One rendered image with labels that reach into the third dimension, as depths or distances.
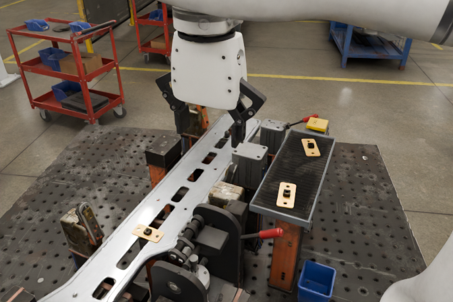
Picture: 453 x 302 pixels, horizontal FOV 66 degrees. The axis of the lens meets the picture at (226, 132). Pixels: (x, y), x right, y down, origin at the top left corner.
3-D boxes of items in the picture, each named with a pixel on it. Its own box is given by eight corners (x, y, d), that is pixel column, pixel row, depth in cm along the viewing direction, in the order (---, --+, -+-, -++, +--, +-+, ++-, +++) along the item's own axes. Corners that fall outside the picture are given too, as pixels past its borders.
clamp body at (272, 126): (259, 186, 156) (263, 115, 137) (284, 193, 152) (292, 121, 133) (251, 199, 149) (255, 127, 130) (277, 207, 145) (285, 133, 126)
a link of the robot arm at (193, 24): (252, 2, 45) (251, 25, 47) (192, -4, 48) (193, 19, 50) (226, 17, 39) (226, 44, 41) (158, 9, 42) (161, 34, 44)
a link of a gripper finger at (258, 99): (269, 78, 46) (264, 114, 49) (216, 66, 48) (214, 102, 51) (266, 81, 45) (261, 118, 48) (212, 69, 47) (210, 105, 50)
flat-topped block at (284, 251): (276, 262, 122) (288, 158, 98) (298, 270, 119) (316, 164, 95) (267, 286, 114) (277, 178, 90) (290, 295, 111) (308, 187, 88)
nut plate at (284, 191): (280, 183, 87) (280, 178, 87) (296, 185, 87) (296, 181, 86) (276, 205, 80) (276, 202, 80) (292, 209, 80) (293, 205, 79)
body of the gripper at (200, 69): (253, 19, 46) (251, 97, 52) (185, 12, 50) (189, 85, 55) (231, 35, 40) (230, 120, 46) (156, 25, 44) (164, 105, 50)
